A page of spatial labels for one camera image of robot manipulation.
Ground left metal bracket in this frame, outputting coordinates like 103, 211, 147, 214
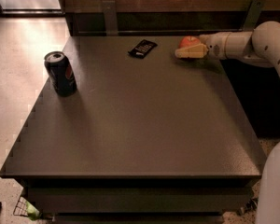
102, 0, 119, 36

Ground red apple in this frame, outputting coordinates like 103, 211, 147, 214
178, 36, 201, 49

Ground right metal bracket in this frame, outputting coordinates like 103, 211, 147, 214
241, 0, 267, 32

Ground metal bracket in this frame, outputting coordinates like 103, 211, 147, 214
102, 0, 119, 36
241, 0, 267, 32

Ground dark pepsi can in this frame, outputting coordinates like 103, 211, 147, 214
44, 51, 77, 97

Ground wire basket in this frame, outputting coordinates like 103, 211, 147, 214
13, 196, 28, 217

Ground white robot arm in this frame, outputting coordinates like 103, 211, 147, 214
175, 21, 280, 224

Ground black snack bar packet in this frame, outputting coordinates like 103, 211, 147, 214
129, 39, 157, 59

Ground green object in basket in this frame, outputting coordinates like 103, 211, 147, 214
26, 202, 41, 221

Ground black white striped object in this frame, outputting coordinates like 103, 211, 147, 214
237, 198, 259, 216

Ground dark drawer cabinet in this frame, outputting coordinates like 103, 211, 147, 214
24, 187, 253, 224

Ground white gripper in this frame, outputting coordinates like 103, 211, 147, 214
175, 32, 231, 60

